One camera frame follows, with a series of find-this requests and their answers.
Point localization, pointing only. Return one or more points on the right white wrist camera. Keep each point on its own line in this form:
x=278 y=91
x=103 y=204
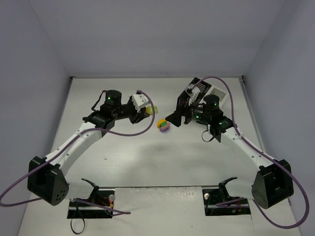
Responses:
x=192 y=92

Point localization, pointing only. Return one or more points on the yellow green purple lego stack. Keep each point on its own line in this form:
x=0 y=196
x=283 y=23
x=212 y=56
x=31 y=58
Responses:
x=163 y=125

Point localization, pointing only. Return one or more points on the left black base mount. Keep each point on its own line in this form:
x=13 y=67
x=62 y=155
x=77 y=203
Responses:
x=101 y=197

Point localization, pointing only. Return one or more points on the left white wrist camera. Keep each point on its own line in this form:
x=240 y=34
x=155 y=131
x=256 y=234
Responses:
x=140 y=101

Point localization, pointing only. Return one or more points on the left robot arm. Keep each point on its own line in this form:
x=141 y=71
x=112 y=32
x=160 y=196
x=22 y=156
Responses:
x=47 y=175

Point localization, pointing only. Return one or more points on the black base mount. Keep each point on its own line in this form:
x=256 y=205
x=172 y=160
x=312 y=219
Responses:
x=217 y=201
x=101 y=197

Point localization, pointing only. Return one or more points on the lime and orange lego stack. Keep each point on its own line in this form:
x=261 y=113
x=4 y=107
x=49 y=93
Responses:
x=150 y=110

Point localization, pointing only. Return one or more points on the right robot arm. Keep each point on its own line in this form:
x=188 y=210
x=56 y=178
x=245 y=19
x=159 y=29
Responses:
x=271 y=182

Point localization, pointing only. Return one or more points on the black slotted container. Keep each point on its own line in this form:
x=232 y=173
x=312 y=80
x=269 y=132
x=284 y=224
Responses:
x=184 y=98

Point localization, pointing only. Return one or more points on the white slotted container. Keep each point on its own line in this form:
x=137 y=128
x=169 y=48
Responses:
x=221 y=94

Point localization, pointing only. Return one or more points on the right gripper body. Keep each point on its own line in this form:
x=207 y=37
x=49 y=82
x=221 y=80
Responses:
x=184 y=112

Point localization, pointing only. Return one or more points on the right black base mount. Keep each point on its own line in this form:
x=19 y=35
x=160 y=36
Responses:
x=217 y=201

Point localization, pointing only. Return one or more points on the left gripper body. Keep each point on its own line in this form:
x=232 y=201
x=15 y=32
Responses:
x=134 y=113

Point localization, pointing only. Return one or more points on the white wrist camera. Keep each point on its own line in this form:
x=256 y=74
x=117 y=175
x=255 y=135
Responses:
x=140 y=101
x=192 y=92

